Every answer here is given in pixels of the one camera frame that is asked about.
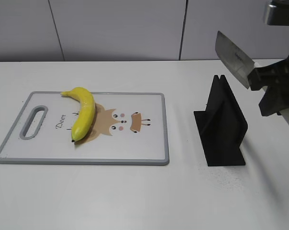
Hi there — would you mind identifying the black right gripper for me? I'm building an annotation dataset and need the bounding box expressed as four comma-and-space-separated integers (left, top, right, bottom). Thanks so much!
247, 55, 289, 116

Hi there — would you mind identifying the steel knife with white handle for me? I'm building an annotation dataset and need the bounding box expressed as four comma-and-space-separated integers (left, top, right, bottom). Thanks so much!
215, 31, 289, 125

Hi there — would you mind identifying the yellow plastic banana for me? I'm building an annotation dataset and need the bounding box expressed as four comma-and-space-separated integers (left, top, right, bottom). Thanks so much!
60, 87, 96, 142

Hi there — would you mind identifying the black knife stand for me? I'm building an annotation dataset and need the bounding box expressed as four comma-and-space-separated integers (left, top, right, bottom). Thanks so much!
193, 75, 248, 166

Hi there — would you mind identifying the white grey deer cutting board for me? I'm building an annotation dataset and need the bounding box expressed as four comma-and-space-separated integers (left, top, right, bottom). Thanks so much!
0, 92, 169, 166

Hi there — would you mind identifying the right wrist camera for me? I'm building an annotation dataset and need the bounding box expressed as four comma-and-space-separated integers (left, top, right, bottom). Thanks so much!
263, 0, 289, 26

